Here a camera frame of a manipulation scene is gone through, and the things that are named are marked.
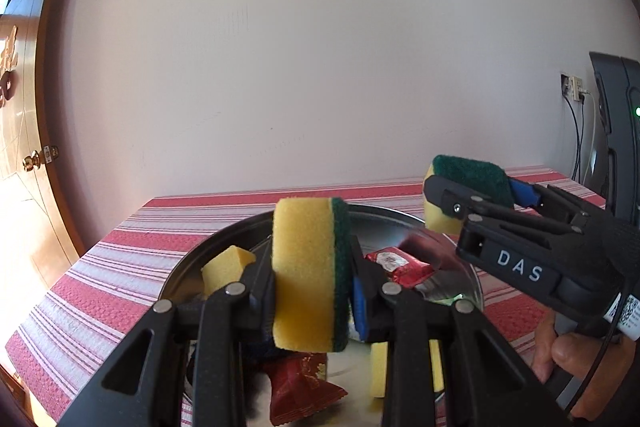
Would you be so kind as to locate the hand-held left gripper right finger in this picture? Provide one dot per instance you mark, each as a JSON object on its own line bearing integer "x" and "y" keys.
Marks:
{"x": 361, "y": 307}

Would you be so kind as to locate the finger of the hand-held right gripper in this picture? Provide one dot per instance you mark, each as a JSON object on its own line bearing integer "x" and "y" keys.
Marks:
{"x": 524, "y": 193}
{"x": 450, "y": 202}

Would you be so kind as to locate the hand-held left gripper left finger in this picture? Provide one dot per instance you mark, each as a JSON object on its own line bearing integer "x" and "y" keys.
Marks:
{"x": 255, "y": 302}

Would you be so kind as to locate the small red candy packet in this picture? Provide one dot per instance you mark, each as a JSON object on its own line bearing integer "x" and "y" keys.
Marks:
{"x": 400, "y": 267}

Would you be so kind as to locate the round metal tin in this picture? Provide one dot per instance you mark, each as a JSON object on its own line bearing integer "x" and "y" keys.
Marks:
{"x": 380, "y": 227}

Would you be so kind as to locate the red snack packet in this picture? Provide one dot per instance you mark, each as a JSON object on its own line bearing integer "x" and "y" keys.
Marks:
{"x": 300, "y": 387}

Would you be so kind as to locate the red striped cloth desktop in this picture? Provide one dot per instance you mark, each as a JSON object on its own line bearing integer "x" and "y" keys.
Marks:
{"x": 110, "y": 277}

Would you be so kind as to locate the person's right hand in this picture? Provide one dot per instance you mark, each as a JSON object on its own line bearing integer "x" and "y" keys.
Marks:
{"x": 575, "y": 352}

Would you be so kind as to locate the brass door knob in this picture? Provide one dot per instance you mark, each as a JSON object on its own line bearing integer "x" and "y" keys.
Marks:
{"x": 37, "y": 159}

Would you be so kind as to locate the wooden door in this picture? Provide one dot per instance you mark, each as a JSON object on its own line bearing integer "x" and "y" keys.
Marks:
{"x": 35, "y": 82}

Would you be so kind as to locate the dark door ornament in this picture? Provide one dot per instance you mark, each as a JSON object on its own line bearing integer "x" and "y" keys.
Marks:
{"x": 7, "y": 72}

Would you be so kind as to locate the white wall socket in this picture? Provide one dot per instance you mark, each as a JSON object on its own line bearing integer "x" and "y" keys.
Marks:
{"x": 572, "y": 88}

